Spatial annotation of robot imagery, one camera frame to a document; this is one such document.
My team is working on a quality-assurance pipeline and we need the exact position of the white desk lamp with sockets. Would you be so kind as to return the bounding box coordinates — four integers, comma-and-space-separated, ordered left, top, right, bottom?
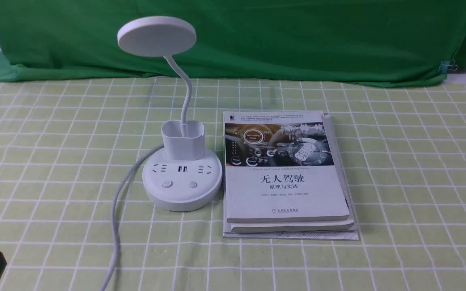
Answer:
117, 15, 222, 212

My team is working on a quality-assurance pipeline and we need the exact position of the green checkered tablecloth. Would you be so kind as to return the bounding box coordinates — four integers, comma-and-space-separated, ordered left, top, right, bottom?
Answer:
0, 77, 466, 291

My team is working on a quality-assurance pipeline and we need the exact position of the top white textbook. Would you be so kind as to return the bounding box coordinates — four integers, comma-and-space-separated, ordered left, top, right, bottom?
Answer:
224, 111, 351, 224

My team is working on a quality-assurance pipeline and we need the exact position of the bottom printed paper booklet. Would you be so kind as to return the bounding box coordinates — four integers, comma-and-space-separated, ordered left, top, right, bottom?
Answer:
222, 114, 359, 241

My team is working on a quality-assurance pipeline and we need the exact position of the green backdrop cloth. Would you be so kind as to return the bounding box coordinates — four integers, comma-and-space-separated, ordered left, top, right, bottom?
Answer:
0, 0, 466, 88

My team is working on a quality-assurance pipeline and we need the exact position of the teal binder clip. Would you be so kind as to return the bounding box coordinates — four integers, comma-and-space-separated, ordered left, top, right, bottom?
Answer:
438, 60, 458, 74

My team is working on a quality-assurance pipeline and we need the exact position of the white lamp power cord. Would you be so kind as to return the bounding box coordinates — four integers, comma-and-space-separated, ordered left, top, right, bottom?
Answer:
100, 145, 165, 291

